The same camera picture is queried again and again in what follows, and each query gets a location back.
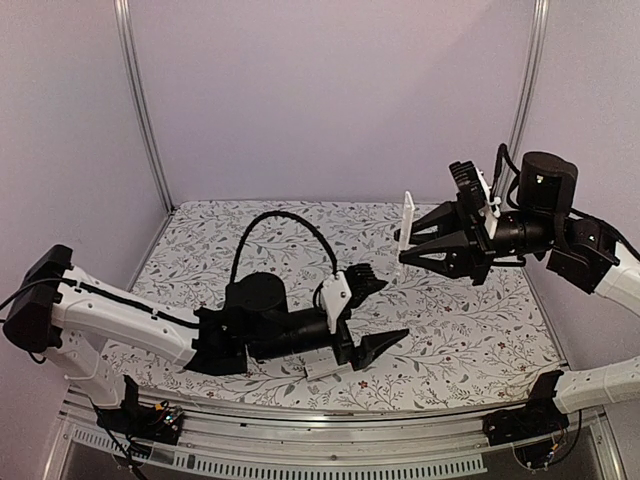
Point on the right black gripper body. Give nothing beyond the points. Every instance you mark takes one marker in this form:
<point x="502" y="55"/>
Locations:
<point x="481" y="249"/>

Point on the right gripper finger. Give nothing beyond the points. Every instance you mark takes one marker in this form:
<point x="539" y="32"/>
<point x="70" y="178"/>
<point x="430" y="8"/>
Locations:
<point x="441" y="223"/>
<point x="447" y="255"/>

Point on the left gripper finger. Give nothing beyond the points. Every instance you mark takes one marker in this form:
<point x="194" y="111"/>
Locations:
<point x="362" y="286"/>
<point x="373" y="346"/>

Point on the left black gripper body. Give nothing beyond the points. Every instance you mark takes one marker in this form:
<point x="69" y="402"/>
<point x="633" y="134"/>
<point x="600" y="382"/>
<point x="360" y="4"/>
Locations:
<point x="345" y="348"/>

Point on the white remote control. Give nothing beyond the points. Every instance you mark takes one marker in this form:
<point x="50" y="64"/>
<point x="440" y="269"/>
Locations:
<point x="322" y="368"/>

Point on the white remote battery cover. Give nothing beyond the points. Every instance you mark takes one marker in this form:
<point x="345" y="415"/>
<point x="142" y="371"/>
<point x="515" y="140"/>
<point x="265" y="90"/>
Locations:
<point x="404" y="233"/>

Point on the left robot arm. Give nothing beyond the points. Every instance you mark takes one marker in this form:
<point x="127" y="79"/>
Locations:
<point x="57" y="301"/>

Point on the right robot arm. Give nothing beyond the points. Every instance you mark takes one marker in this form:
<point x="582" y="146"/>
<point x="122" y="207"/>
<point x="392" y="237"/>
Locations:
<point x="538" y="219"/>

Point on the floral patterned table mat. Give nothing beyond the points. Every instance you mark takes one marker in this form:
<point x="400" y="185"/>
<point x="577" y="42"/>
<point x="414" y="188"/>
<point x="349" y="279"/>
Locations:
<point x="466" y="346"/>

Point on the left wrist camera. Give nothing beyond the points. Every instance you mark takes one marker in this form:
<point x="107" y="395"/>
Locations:
<point x="335" y="293"/>

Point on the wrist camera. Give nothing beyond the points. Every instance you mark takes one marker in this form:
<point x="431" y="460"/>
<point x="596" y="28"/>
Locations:
<point x="476" y="204"/>
<point x="335" y="293"/>

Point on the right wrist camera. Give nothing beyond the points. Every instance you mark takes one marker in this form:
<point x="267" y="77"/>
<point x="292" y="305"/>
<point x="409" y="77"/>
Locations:
<point x="476" y="204"/>

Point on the aluminium front rail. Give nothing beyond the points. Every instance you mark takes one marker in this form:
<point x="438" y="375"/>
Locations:
<point x="227" y="440"/>

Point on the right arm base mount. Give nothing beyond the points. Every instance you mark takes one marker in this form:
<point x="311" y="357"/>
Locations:
<point x="539" y="416"/>

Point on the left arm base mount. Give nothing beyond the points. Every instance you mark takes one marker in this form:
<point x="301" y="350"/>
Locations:
<point x="161" y="423"/>

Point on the right aluminium frame post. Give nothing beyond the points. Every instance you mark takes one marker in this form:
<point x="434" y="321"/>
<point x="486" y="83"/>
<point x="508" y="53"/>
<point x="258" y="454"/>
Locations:
<point x="533" y="62"/>

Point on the aluminium frame post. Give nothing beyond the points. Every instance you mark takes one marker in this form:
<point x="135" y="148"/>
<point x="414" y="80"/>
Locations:
<point x="135" y="81"/>
<point x="533" y="62"/>

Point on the left aluminium frame post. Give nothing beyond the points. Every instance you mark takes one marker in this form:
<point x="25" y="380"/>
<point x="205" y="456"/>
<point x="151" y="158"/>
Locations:
<point x="135" y="81"/>

